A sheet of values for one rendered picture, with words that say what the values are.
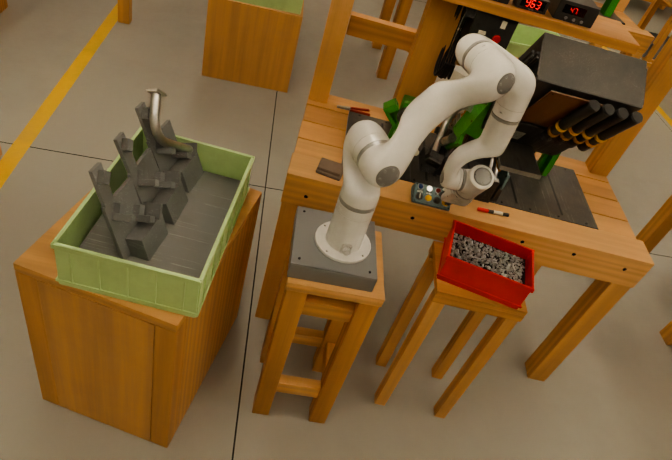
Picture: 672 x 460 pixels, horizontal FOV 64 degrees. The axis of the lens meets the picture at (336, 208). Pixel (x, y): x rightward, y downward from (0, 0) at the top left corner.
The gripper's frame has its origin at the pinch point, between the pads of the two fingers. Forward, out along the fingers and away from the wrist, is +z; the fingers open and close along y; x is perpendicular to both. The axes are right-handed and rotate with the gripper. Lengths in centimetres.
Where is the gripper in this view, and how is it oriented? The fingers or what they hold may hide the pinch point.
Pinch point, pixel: (448, 200)
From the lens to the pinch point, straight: 207.7
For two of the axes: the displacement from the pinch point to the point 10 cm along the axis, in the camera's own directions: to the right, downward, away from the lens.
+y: 9.7, 2.4, 0.9
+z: -1.4, 2.3, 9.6
